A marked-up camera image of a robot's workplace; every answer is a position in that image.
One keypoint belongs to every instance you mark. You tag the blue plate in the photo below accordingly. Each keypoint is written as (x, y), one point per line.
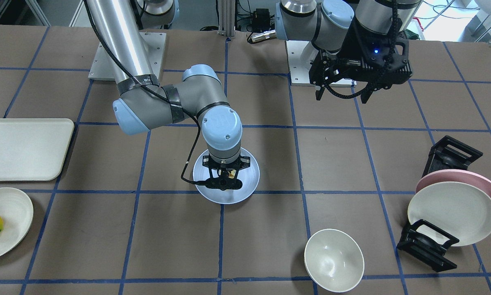
(250, 178)

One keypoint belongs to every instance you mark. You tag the pink plate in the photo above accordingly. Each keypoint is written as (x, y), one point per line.
(455, 175)

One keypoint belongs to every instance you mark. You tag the cream plate in rack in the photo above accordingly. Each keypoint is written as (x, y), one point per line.
(461, 210)

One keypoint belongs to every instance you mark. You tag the cream round plate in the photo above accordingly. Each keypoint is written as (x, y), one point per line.
(16, 210)

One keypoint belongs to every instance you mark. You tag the cream bowl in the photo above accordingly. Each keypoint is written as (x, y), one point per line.
(334, 260)

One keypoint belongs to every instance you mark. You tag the black dish rack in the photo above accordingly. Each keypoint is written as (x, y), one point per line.
(423, 240)

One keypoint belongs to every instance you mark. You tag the cream rectangular tray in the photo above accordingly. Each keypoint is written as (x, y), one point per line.
(33, 149)

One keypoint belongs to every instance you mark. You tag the aluminium frame post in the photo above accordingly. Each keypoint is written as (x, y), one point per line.
(226, 12)

